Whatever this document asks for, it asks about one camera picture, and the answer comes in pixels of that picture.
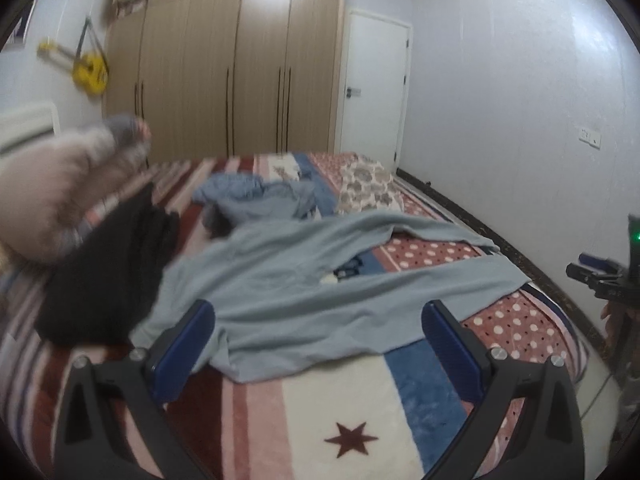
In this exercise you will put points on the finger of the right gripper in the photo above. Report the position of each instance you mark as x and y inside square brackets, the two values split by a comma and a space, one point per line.
[595, 262]
[586, 274]

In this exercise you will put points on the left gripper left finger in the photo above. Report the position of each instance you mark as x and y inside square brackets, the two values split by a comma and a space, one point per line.
[89, 443]

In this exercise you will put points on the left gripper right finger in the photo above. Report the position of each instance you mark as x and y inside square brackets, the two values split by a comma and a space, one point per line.
[546, 442]

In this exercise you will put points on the light blue pants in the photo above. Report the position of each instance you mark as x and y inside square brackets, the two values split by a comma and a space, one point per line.
[277, 314]

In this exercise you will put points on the black garment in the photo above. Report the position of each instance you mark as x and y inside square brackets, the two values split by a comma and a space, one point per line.
[103, 289]

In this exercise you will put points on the patterned plush bed blanket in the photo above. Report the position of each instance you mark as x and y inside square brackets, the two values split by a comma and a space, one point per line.
[372, 417]

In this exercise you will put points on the brown patterned pillow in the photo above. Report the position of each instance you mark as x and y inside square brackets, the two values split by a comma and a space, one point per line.
[366, 185]

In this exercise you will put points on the blue denim garment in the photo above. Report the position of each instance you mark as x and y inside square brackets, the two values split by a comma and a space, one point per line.
[241, 198]

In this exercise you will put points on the white door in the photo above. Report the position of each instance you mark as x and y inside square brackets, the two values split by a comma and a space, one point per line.
[374, 84]

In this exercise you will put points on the yellow toy guitar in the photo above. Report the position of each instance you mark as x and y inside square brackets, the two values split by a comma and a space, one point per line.
[88, 63]

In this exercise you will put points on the wooden wardrobe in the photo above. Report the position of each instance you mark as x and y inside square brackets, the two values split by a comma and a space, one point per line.
[227, 77]

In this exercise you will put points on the wall power socket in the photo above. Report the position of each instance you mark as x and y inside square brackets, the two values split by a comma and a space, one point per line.
[593, 138]

